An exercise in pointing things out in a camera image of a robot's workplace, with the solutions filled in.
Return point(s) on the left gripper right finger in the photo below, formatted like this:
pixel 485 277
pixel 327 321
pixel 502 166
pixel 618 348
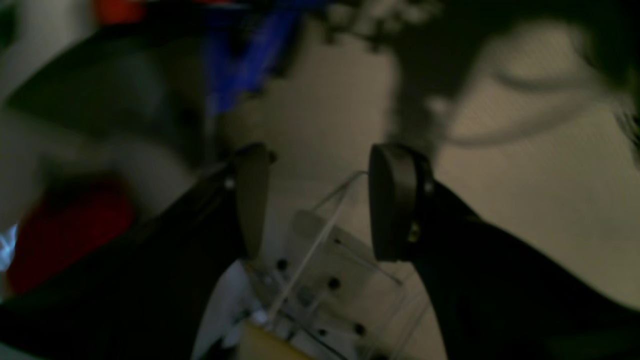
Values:
pixel 494 296

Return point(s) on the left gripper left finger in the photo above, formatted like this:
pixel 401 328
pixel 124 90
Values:
pixel 143 295

